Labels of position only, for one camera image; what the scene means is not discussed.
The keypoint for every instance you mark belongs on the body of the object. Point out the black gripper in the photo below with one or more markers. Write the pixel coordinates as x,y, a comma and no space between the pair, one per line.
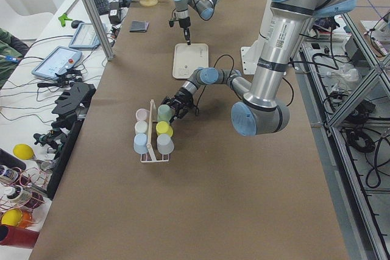
184,23
183,95

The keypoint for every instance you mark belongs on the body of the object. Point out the green plastic cup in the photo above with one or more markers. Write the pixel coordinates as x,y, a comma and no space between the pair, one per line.
164,113

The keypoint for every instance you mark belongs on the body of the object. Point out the cream rabbit tray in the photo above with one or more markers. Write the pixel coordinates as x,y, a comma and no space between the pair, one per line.
188,58

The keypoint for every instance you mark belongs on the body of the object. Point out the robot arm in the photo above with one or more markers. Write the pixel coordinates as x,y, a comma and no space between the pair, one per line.
258,111
241,15

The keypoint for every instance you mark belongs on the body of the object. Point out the yellow plastic cup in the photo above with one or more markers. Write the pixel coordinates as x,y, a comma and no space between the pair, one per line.
164,127

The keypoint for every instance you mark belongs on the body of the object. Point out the pink plastic cup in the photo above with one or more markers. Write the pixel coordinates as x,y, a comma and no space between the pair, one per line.
142,114

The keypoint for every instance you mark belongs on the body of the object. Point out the cream plastic cup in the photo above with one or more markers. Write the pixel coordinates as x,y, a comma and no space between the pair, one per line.
141,127

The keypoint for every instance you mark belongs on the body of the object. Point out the pale grey-blue plastic cup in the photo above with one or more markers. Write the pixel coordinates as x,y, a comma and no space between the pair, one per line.
165,144

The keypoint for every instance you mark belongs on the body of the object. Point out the light blue plastic cup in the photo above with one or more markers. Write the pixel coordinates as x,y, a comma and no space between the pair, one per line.
140,143

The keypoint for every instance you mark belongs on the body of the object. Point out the folded grey cloth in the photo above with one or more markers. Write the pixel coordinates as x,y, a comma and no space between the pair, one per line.
139,26

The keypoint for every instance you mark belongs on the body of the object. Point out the black keyboard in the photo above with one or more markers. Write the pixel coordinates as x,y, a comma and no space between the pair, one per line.
102,6

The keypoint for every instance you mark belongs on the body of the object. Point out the teach pendant tablet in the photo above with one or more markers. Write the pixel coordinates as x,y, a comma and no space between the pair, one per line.
84,38
57,62

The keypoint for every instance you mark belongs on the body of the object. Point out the yellow lemon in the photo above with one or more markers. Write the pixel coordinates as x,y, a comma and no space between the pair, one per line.
23,151

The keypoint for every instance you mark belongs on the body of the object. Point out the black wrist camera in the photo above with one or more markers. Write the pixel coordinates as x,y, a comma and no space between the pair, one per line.
172,20

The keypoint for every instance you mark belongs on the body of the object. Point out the white wire cup rack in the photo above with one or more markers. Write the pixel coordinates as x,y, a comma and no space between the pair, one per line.
151,157

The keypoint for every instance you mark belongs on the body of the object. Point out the aluminium frame post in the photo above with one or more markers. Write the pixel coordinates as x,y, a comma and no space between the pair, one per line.
98,27

